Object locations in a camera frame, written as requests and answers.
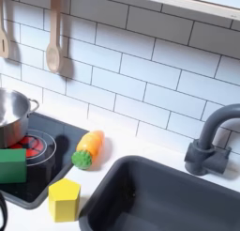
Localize orange toy carrot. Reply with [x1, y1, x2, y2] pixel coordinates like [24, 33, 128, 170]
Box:
[70, 130, 106, 171]

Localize yellow block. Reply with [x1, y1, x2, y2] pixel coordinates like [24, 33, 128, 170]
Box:
[47, 177, 82, 223]

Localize green block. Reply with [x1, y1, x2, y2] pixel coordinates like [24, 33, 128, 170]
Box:
[0, 147, 28, 184]

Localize black stove top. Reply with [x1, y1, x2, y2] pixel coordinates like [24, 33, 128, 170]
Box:
[0, 112, 90, 210]

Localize wooden spoon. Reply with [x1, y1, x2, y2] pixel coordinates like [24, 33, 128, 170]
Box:
[45, 0, 66, 74]

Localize dark grey sink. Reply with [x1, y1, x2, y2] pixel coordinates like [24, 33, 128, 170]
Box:
[78, 155, 240, 231]

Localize dark grey tap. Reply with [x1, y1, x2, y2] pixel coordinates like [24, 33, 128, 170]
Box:
[184, 103, 240, 177]

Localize steel pot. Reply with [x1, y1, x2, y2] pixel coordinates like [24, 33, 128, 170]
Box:
[0, 87, 40, 149]

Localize wooden slotted spatula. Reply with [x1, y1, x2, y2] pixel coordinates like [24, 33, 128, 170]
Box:
[0, 0, 11, 59]

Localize thin black cable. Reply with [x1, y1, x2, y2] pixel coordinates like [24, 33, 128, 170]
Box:
[0, 191, 9, 231]

